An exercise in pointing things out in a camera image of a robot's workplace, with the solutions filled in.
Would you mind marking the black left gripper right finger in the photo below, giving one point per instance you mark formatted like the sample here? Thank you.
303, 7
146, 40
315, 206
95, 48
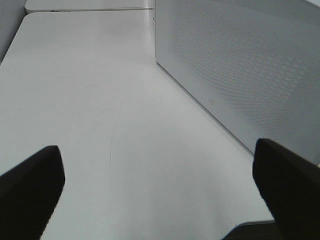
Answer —
290, 188

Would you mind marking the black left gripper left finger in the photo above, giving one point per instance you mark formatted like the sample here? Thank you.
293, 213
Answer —
29, 194

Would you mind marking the white microwave door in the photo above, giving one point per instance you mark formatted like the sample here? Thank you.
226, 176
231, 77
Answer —
253, 64

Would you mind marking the white microwave oven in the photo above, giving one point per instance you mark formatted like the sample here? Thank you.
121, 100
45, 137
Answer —
152, 5

